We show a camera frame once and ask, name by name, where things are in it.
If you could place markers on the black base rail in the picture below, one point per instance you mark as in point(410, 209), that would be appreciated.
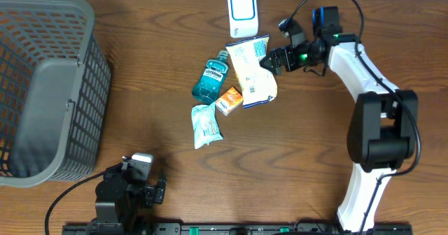
point(302, 228)

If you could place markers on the blue mouthwash bottle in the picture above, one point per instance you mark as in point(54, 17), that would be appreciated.
point(215, 72)

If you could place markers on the mint green wipes pack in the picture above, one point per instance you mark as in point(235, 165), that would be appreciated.
point(205, 126)

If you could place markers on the orange tissue pack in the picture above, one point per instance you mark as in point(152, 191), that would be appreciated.
point(230, 100)

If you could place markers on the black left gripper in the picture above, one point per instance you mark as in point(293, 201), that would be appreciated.
point(150, 192)

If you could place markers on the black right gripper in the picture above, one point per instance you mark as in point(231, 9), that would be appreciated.
point(275, 55)

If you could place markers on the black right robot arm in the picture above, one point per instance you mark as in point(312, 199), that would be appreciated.
point(383, 130)

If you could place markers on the grey plastic shopping basket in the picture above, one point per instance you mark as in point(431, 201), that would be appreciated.
point(55, 84)

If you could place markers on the white barcode scanner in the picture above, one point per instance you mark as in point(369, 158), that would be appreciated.
point(243, 18)

